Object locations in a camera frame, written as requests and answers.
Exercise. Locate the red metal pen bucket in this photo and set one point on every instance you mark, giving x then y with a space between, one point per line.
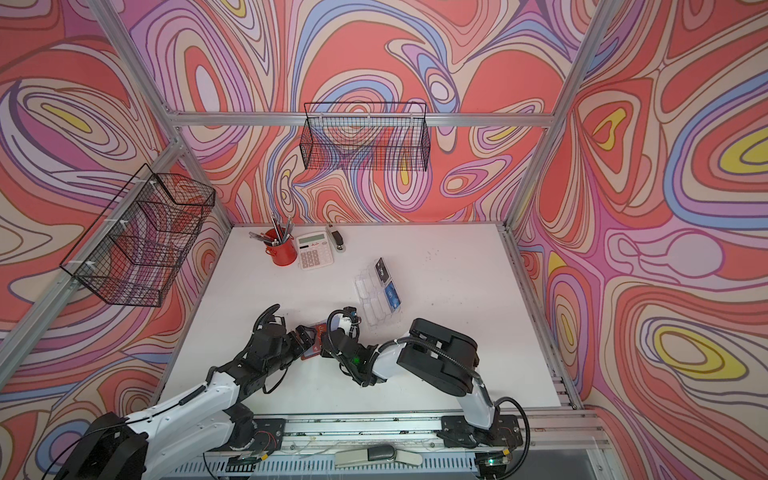
283 255

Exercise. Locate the black wire basket wall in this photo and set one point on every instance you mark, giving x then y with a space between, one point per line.
365 136
132 255

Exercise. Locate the black VIP credit card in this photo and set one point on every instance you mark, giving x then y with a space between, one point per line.
382 271

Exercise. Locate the blue credit card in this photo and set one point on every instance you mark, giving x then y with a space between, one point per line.
392 296

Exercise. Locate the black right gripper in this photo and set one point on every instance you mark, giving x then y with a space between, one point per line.
324 352

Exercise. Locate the grey foot pedal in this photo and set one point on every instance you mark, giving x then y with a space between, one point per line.
376 455

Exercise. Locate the pink desk calculator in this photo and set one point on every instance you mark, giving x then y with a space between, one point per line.
314 250

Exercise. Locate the pens and pencils bunch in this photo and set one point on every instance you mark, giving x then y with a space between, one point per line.
280 233

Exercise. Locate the black wire basket left wall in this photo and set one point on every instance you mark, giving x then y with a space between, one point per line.
132 255

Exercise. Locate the aluminium frame post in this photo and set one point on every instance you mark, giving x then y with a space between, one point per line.
112 26

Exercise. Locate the clear acrylic card stand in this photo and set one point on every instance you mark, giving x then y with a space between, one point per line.
372 298

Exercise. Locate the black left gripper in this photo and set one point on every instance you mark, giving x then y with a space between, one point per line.
292 338

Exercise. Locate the red leather card holder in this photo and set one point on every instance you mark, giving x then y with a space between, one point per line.
314 333

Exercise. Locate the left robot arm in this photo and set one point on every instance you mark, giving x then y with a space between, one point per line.
150 443

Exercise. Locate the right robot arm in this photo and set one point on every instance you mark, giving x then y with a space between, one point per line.
447 361

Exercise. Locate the grey black stapler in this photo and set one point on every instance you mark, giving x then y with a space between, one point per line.
337 238

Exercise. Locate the black wire basket back wall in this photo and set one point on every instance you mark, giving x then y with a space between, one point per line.
365 136

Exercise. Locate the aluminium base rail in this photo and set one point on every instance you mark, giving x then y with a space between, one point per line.
545 429

